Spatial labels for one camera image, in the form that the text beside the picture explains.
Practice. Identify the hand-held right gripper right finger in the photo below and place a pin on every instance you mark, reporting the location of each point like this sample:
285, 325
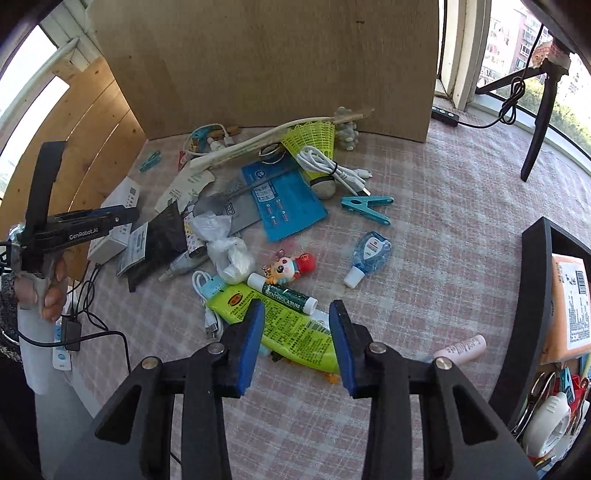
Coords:
344, 341

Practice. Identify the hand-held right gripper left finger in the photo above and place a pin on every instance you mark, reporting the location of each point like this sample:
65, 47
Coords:
251, 341

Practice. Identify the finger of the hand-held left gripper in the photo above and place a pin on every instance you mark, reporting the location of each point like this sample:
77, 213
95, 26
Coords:
106, 211
122, 218

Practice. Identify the green tube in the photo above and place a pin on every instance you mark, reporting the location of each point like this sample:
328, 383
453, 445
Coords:
286, 327

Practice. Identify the black packet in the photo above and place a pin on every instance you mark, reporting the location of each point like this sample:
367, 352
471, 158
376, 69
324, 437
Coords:
161, 240

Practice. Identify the white green lip balm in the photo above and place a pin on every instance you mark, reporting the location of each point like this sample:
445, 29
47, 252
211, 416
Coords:
286, 293

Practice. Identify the patterned white stick pack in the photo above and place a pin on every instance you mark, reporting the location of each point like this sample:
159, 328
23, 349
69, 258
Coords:
191, 235

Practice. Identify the white knotted plastic bag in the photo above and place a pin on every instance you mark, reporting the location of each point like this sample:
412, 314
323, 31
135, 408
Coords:
233, 261

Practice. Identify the clear plastic bag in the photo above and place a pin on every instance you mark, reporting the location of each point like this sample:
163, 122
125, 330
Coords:
212, 226

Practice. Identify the blue hand sanitizer bottle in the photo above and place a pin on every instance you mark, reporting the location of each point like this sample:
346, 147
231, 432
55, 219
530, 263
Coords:
369, 251

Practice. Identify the large teal clothespin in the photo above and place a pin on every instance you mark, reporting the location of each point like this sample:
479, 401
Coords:
364, 201

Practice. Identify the black storage tray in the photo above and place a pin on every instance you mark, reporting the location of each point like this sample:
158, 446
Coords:
531, 300

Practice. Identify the yellow shuttlecock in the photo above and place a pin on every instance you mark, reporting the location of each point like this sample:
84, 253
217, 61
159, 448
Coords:
314, 138

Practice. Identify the grey ball massage stick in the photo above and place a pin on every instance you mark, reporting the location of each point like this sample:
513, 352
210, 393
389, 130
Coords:
346, 134

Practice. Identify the checkered cloth desktop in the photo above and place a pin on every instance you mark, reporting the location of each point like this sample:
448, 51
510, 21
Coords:
438, 254

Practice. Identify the person's left hand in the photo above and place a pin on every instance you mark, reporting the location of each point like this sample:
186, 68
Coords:
55, 295

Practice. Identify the white box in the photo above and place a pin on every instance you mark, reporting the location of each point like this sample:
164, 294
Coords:
122, 194

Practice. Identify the small teal clothespin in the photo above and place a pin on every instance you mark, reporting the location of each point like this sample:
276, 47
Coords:
150, 161

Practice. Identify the cream paper packet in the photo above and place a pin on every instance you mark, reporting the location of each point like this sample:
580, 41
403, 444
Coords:
184, 184

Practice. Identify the silver tube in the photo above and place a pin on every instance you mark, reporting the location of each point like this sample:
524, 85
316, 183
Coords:
178, 266

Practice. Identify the wooden board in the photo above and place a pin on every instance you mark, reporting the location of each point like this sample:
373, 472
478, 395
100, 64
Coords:
92, 138

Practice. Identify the grey packet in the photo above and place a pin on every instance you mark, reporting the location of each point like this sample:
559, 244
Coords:
217, 203

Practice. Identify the black power adapter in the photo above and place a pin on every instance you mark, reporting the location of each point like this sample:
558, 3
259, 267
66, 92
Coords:
71, 334

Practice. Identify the teal plastic clip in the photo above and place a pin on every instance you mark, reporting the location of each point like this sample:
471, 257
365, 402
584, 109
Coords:
203, 134

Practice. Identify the pink tube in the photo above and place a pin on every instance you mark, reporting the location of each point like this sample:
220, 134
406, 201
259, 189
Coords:
461, 350

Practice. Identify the white power strip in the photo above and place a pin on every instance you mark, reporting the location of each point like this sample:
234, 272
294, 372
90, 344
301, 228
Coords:
62, 360

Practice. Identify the blue packet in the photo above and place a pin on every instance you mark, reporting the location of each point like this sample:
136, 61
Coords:
286, 207

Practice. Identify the dark pen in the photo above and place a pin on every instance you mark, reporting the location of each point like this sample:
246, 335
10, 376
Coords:
258, 181

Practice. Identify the brown cardboard board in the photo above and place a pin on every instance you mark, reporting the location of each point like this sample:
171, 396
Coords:
277, 69

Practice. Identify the white round plastic gadget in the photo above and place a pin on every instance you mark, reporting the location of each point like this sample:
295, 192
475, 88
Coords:
545, 424

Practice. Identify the orange packaged block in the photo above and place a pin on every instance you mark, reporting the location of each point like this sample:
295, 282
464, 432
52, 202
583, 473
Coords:
561, 323

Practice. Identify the black inline remote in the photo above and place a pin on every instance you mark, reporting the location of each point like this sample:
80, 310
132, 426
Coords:
445, 115

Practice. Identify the black tripod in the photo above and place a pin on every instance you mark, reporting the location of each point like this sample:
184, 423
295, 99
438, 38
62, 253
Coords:
540, 124

